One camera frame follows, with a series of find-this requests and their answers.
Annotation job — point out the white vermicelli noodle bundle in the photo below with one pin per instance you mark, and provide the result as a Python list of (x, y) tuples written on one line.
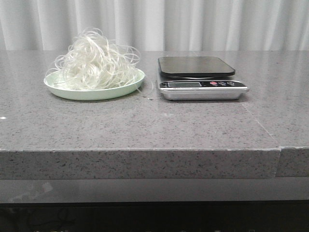
[(95, 62)]

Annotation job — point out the digital kitchen scale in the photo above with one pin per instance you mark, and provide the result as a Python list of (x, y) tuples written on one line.
[(198, 78)]

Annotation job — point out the pale green round plate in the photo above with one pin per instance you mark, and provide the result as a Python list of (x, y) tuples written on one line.
[(93, 95)]

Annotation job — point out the white pleated curtain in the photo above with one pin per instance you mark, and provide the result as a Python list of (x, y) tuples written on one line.
[(155, 25)]

